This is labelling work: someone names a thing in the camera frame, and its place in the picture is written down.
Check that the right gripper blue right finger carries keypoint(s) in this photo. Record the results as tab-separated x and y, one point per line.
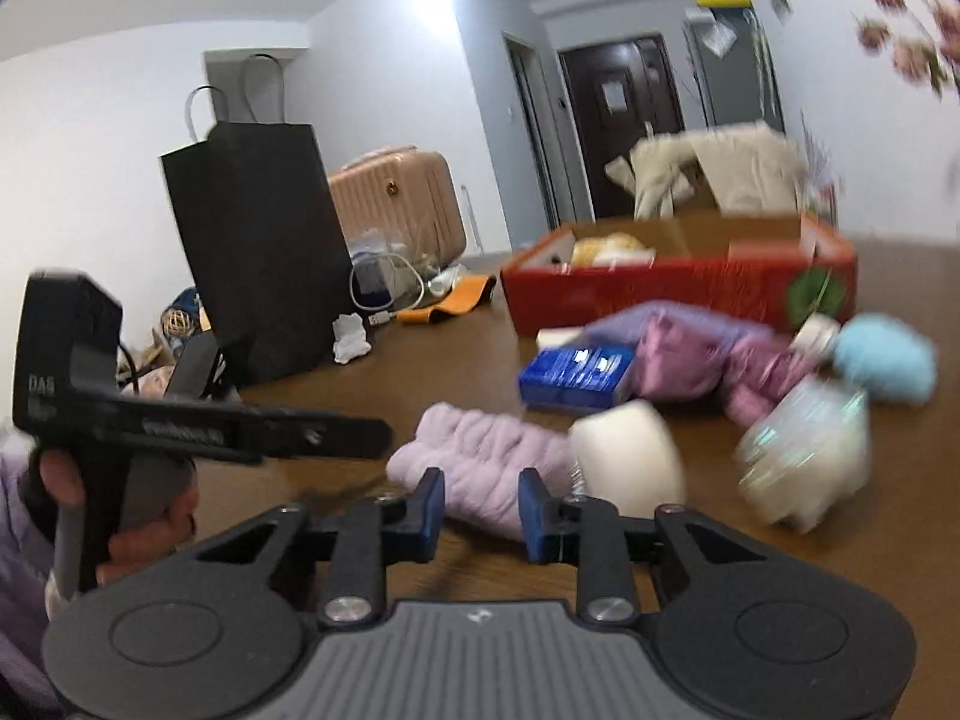
588	534

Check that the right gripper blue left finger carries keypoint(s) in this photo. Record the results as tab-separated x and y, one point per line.
373	535

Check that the lilac fluffy towel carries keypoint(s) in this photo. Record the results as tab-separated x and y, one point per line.
482	456

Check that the blue tissue packet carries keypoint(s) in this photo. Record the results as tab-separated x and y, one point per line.
583	378

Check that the purple satin scrunchie cloth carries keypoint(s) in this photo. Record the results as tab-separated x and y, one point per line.
676	363

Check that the lavender cloth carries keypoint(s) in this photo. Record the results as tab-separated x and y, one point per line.
629	326

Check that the crinkled clear plastic bag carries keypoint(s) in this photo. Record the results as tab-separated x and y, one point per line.
812	452

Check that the yellow white plush toy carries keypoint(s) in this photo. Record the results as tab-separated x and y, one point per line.
618	249

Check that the light blue plush toy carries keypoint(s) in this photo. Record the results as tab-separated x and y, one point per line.
887	358

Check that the person's left hand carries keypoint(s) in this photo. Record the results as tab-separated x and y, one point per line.
132	549

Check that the crumpled white tissue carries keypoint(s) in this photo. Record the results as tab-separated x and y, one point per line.
350	339

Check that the black paper shopping bag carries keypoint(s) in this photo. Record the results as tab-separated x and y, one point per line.
264	244

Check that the orange folded cloth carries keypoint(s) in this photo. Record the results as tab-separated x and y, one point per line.
471	292

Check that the red cardboard box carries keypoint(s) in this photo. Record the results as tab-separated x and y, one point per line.
775	270

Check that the pink hard-shell suitcase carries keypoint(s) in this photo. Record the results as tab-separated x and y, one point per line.
406	195

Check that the beige coat on chair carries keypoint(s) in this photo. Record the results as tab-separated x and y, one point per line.
752	170

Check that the dark brown entrance door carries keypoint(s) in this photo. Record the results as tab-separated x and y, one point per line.
620	93

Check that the grey refrigerator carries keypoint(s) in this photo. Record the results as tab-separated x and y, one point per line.
732	66

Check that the dried pink rose bouquet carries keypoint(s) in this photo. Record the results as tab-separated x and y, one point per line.
919	37

